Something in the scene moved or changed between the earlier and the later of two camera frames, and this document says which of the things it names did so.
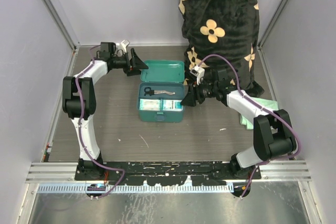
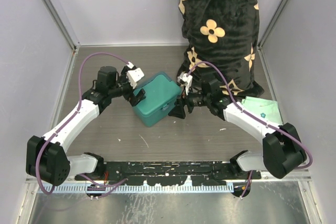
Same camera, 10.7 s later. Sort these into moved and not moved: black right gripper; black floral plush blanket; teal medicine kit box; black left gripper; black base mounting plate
Moved: black left gripper; black right gripper; teal medicine kit box
Not moved: black floral plush blanket; black base mounting plate
